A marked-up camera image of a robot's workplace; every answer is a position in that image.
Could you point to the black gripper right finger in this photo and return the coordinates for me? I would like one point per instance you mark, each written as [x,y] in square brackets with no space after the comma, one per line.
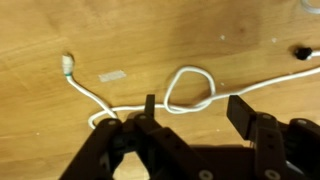
[266,146]

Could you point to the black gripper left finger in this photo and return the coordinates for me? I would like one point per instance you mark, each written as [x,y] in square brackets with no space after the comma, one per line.
[173,146]

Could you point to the small clear tape piece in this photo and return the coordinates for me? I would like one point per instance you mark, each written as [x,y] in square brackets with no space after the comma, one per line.
[112,76]

